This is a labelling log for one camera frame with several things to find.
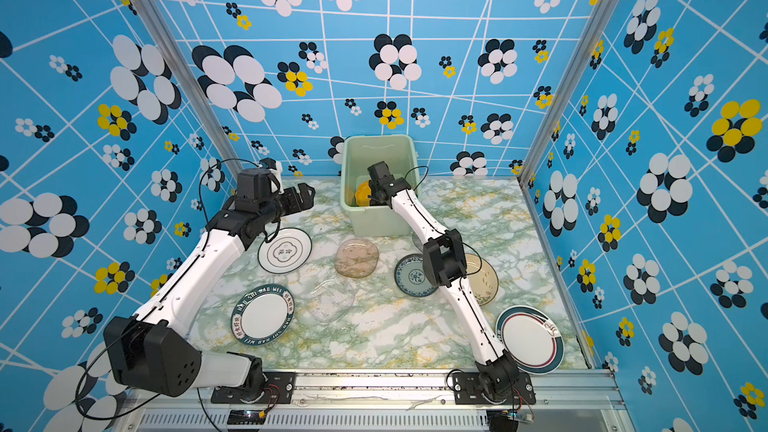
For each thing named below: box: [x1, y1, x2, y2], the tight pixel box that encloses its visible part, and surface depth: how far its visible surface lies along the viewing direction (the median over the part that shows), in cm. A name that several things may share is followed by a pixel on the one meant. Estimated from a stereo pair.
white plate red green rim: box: [495, 305, 565, 375], surface depth 84 cm
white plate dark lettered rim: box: [231, 284, 295, 346], surface depth 87 cm
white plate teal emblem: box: [257, 227, 313, 275], surface depth 99 cm
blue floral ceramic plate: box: [394, 253, 438, 297], surface depth 95 cm
